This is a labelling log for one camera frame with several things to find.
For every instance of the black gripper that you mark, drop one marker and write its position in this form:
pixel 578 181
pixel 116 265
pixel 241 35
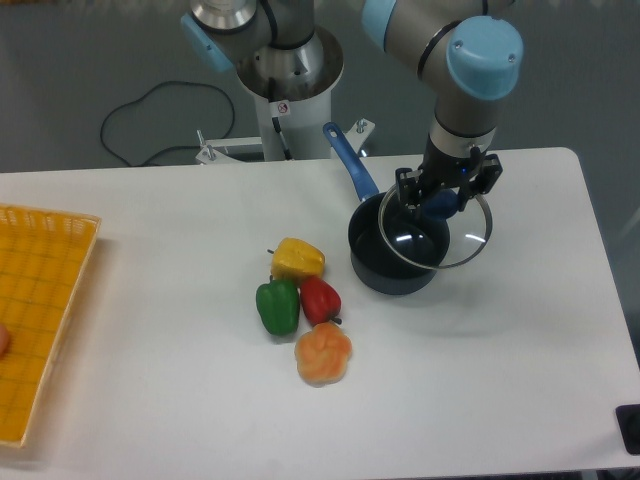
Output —
pixel 460 165

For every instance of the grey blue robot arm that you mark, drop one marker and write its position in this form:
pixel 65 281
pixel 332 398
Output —
pixel 462 50

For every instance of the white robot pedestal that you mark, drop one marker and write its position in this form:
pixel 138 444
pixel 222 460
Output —
pixel 292 93

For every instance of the black device at table edge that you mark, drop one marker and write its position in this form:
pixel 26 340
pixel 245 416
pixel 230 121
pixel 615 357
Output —
pixel 628 417

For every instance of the red bell pepper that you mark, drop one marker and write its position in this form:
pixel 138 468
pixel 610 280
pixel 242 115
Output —
pixel 320 301

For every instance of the orange bell pepper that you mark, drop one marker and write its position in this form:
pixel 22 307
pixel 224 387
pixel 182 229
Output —
pixel 322 354

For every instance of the glass lid with blue knob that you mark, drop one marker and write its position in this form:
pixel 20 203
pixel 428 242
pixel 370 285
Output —
pixel 439 233

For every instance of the yellow woven basket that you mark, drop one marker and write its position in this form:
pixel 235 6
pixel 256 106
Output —
pixel 44 254

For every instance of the yellow bell pepper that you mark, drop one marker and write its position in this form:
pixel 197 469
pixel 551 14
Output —
pixel 296 260

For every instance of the metal base bracket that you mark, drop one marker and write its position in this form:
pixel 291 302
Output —
pixel 250 149

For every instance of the dark blue saucepan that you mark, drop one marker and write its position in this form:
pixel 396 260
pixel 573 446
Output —
pixel 372 260

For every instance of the green bell pepper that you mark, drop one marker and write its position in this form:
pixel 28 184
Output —
pixel 278 306

